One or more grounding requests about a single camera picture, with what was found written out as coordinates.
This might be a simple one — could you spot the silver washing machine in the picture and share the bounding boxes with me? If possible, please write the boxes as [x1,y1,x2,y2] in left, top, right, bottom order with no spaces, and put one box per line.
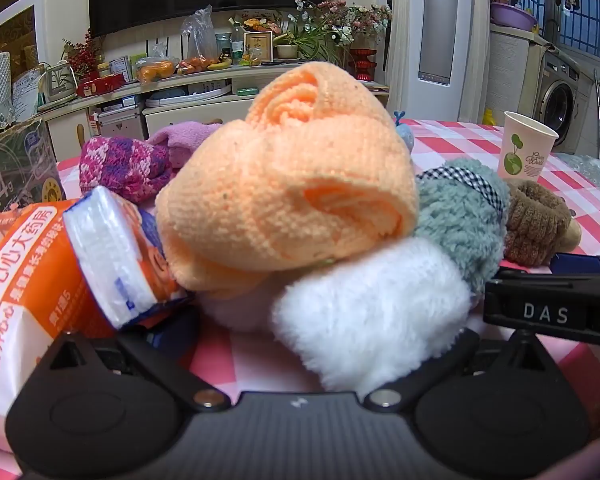
[534,50,594,155]

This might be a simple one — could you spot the white handbag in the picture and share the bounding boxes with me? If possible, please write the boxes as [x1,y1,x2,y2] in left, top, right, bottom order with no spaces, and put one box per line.
[42,62,79,106]

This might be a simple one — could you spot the purple basin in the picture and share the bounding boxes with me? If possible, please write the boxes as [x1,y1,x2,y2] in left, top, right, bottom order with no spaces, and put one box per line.
[490,2,538,31]

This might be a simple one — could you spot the plastic bottle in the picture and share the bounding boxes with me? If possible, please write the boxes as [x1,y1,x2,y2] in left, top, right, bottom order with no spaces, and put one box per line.
[230,22,245,64]

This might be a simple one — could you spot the red vase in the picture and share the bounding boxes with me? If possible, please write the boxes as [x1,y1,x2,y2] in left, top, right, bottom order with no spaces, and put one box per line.
[349,49,379,82]

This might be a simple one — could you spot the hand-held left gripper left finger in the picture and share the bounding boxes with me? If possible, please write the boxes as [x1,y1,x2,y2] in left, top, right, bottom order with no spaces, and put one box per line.
[40,331,232,413]

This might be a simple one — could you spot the red box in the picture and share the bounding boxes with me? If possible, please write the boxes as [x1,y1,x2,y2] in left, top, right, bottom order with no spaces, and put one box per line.
[77,74,127,97]

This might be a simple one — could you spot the red berry plant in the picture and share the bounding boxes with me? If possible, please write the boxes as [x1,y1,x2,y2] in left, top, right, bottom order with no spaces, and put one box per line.
[62,30,104,79]

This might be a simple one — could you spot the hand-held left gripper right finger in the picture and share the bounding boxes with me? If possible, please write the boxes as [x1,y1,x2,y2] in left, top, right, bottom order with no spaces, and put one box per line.
[362,329,557,413]

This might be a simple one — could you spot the purple pink knitted sock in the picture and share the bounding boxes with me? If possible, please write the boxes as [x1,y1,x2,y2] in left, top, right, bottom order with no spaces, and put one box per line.
[79,136,173,204]

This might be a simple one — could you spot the clear plastic bag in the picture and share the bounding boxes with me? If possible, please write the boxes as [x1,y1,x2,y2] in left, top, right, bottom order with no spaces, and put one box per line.
[181,5,219,61]

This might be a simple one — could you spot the orange plastic packet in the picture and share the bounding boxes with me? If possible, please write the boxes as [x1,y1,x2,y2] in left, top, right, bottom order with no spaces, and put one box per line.
[0,199,196,443]

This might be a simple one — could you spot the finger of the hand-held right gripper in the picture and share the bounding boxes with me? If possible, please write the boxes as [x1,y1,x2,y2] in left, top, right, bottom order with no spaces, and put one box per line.
[550,253,600,275]

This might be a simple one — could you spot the orange knitted hat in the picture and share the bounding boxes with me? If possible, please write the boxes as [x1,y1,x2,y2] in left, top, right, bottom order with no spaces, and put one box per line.
[155,62,421,301]

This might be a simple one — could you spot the printed cardboard box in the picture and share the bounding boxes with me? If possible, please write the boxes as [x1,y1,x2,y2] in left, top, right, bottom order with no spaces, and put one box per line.
[0,119,67,218]

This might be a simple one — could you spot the white paper cup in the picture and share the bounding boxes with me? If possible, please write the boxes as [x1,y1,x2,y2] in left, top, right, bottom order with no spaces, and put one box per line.
[497,111,559,182]

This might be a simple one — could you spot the white packet blue label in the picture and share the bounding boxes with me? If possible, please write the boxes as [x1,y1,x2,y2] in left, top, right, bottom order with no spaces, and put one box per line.
[64,186,181,331]

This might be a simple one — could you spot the blue plush toy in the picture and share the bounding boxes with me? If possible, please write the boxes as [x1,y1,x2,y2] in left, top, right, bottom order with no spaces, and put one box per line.
[392,111,415,153]

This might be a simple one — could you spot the wooden photo frame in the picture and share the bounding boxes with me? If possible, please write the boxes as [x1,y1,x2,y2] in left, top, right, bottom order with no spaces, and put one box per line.
[244,31,274,64]

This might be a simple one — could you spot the pink storage box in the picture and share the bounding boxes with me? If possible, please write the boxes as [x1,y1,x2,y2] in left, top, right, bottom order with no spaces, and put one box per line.
[96,107,147,142]

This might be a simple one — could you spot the bag of oranges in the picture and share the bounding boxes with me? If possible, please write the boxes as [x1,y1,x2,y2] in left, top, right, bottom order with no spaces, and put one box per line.
[136,57,177,84]

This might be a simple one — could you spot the clear plastic wrap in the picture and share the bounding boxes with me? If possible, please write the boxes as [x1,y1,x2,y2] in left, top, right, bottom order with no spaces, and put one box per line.
[555,152,600,211]

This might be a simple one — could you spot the cream TV cabinet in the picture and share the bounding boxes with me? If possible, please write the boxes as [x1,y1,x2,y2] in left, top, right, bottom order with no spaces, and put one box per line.
[40,62,391,153]

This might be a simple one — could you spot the green fluffy sock checked trim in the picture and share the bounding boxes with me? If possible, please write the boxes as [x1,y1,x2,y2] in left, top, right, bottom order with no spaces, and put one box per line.
[412,157,511,301]

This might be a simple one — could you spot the pink white flower bouquet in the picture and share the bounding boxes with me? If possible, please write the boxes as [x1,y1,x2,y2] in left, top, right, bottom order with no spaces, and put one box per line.
[295,0,394,46]

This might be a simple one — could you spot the white tower air conditioner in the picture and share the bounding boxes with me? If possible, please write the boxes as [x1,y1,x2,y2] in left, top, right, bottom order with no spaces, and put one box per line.
[390,0,474,123]

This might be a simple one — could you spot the brown fluffy sock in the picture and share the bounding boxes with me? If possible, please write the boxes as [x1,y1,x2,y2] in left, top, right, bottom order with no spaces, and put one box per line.
[502,180,583,267]

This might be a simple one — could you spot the potted green plant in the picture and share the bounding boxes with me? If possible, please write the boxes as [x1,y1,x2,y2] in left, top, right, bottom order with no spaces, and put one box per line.
[274,22,343,61]

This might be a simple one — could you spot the white paper certificate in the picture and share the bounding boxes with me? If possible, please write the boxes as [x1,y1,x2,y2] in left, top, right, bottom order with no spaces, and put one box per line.
[12,67,44,124]

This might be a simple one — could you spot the red checked tablecloth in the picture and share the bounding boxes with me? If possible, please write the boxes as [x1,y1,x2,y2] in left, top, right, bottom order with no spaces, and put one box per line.
[55,119,600,480]

